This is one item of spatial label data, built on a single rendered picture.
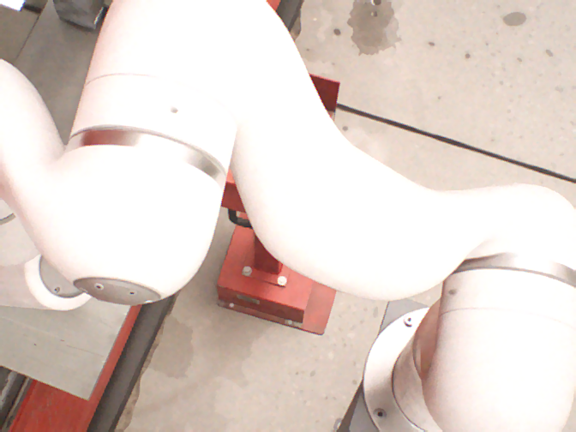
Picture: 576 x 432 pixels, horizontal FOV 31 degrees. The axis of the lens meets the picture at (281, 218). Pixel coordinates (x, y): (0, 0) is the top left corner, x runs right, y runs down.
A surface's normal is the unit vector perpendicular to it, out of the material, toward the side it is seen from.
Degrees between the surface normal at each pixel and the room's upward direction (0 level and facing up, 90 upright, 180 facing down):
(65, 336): 0
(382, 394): 0
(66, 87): 0
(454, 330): 58
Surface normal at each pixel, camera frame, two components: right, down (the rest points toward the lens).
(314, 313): 0.02, -0.34
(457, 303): -0.81, -0.33
